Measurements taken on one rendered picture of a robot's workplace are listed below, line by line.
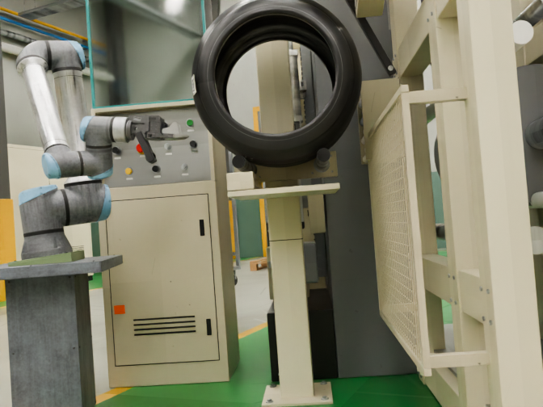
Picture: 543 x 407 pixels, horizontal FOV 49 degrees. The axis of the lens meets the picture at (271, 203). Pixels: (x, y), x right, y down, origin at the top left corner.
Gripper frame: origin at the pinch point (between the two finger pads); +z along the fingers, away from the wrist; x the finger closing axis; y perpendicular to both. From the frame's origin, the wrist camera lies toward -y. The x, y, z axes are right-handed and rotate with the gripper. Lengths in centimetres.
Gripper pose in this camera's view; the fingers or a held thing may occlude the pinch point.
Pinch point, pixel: (185, 138)
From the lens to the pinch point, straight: 210.9
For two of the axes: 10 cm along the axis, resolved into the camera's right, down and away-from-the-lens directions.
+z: 10.0, 0.5, -0.7
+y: 0.5, -10.0, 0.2
